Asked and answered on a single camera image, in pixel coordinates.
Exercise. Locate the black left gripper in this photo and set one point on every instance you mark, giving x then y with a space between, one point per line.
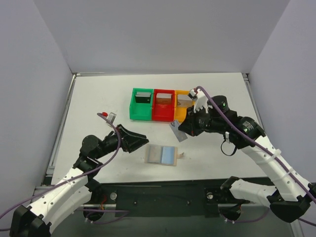
123 138

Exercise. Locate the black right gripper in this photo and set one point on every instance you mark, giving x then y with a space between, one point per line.
195 121

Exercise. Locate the beige leather card holder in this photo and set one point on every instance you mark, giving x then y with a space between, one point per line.
162 155

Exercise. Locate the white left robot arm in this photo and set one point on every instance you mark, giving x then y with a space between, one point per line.
42 216

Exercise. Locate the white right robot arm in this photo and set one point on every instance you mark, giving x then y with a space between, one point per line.
289 197

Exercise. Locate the cards in yellow bin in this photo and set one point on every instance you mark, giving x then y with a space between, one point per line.
184 101

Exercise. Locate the black cards in green bin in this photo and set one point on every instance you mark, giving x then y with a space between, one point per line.
143 97

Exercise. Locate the cards in red bin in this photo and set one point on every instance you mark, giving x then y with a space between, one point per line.
164 98

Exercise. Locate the yellow plastic bin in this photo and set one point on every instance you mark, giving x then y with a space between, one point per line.
179 113

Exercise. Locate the green plastic bin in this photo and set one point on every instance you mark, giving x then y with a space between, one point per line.
139 111

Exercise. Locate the red plastic bin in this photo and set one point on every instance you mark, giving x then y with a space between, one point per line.
163 113

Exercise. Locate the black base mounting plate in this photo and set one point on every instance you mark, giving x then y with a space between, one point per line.
164 199

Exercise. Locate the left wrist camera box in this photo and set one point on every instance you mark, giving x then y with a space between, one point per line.
111 117

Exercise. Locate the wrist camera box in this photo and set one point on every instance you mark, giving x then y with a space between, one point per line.
200 100
111 117

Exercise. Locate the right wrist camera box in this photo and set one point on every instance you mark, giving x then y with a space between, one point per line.
200 100

